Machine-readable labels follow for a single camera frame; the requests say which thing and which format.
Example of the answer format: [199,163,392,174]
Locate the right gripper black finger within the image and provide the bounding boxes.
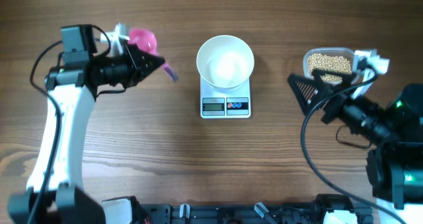
[288,73,323,115]
[312,69,356,92]

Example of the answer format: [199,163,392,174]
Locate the pink plastic scoop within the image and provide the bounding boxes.
[128,28,178,82]

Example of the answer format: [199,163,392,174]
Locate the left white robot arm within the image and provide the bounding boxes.
[7,24,165,223]

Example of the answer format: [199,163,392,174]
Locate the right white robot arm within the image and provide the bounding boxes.
[288,70,422,223]

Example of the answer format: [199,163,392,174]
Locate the white digital kitchen scale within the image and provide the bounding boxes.
[200,78,252,119]

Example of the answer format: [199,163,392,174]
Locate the white bowl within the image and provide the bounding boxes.
[196,35,255,92]

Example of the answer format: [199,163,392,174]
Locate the clear plastic container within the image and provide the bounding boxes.
[303,48,359,83]

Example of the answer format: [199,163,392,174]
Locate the soybeans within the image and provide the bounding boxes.
[305,53,352,78]

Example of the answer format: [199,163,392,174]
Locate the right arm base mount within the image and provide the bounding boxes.
[311,194,374,224]

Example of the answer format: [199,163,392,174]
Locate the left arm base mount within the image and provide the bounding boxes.
[101,196,151,224]

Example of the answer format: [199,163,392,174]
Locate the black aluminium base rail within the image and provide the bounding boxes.
[142,201,315,224]

